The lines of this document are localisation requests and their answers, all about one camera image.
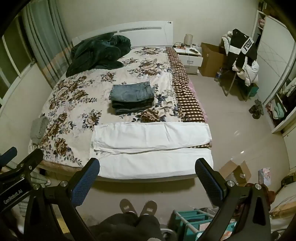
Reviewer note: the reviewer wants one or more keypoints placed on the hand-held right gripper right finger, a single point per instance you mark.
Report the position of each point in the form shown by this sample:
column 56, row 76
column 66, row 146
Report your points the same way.
column 208, row 183

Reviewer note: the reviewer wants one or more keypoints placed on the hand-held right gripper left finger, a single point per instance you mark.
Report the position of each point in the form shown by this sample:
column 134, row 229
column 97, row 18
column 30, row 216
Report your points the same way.
column 86, row 183

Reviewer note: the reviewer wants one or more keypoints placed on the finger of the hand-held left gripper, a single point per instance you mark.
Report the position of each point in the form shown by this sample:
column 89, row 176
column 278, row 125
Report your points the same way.
column 9, row 153
column 32, row 160

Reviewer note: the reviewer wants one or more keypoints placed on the white pants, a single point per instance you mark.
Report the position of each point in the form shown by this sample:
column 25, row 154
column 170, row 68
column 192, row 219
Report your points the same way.
column 150, row 139

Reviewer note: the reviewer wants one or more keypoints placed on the open flat cardboard box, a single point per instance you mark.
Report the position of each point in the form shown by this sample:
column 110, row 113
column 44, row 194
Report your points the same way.
column 233, row 171

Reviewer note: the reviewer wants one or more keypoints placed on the grey folded cloth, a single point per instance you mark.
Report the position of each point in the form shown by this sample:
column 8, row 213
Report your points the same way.
column 39, row 128

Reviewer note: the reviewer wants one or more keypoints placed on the teal storage rack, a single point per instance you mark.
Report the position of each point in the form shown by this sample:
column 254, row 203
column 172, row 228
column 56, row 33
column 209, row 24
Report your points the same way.
column 187, row 220

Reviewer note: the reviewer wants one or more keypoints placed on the person's left brown slipper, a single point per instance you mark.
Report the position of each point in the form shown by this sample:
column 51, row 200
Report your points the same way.
column 128, row 206

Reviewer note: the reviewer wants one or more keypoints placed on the person's brown slipper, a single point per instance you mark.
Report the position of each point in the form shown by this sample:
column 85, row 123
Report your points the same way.
column 128, row 206
column 148, row 208

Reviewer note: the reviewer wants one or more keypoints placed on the pink printed bag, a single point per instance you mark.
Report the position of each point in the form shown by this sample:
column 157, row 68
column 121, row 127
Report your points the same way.
column 264, row 176

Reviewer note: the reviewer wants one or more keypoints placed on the person's black trousers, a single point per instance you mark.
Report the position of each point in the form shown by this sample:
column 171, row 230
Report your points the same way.
column 127, row 227

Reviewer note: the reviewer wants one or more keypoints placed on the person's right brown slipper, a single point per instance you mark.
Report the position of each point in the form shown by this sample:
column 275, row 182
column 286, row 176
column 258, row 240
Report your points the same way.
column 148, row 208

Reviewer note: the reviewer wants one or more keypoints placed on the floral sheet bed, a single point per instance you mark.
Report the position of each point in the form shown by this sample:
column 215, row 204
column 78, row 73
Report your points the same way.
column 76, row 104

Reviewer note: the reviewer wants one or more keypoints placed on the pink bed sheet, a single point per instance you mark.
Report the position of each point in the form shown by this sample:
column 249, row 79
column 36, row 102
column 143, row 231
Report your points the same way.
column 198, row 102

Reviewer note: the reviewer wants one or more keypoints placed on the dark green slipper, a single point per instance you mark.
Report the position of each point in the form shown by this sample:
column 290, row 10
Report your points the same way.
column 253, row 109
column 259, row 110

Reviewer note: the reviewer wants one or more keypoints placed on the folded dark jeans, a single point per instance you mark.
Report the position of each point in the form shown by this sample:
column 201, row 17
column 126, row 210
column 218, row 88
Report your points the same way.
column 129, row 106

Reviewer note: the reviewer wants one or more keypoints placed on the brown checkered bed sheet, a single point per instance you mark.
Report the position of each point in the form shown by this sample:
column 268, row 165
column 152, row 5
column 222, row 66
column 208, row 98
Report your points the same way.
column 185, row 92

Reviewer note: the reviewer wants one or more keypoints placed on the teal folded clothes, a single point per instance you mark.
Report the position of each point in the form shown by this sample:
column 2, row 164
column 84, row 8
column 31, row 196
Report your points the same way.
column 279, row 110

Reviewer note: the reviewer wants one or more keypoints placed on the folded blue jeans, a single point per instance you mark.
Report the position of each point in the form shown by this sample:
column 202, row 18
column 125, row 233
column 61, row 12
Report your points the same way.
column 131, row 91

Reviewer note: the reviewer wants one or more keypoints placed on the wooden chair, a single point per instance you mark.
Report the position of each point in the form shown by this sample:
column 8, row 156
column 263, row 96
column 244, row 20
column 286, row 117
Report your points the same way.
column 231, row 83

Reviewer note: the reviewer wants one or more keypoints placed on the white framed window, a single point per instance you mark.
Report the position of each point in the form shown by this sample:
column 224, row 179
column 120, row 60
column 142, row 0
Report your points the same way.
column 13, row 51

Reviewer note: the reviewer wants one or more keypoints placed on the teal bin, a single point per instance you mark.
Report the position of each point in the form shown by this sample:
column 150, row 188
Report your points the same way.
column 253, row 90

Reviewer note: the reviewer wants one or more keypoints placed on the plastic bottle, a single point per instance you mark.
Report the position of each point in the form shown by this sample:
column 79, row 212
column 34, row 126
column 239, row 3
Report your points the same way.
column 218, row 75

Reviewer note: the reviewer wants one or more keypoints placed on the white puffy jacket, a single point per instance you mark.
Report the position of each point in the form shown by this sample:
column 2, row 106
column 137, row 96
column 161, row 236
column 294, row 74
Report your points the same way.
column 251, row 71

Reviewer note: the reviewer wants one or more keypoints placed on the brown cardboard box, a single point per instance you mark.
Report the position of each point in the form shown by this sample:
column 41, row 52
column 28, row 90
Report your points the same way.
column 210, row 60

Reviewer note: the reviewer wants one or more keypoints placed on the white nightstand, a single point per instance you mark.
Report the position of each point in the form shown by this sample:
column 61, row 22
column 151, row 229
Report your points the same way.
column 188, row 61

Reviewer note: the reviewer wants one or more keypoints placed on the green curtain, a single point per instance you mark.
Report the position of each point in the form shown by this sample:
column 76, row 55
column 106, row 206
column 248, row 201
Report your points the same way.
column 46, row 34

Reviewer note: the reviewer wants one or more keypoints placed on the dark green quilt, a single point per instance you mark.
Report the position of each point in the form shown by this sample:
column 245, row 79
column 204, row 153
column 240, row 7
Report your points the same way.
column 97, row 53

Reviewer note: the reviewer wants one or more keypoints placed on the black phone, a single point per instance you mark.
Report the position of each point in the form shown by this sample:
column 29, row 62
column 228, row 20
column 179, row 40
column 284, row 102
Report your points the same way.
column 194, row 51

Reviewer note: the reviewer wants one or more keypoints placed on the white garment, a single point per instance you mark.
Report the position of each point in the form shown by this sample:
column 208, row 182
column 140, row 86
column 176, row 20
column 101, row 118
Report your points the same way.
column 226, row 44

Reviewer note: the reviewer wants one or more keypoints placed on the white wardrobe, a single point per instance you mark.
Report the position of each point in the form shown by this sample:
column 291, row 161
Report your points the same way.
column 272, row 58

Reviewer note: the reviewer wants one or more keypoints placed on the beige table lamp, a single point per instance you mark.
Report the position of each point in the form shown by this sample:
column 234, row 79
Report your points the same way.
column 188, row 39

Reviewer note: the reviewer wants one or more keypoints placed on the black jacket with white stripes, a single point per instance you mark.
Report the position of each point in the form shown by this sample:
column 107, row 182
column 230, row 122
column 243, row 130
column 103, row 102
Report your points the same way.
column 238, row 39

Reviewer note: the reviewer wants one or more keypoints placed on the white headboard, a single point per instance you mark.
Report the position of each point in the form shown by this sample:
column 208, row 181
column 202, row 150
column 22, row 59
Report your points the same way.
column 148, row 34

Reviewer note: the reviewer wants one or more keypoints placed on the pink plush toy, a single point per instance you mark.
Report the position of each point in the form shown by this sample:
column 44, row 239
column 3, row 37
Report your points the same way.
column 261, row 22

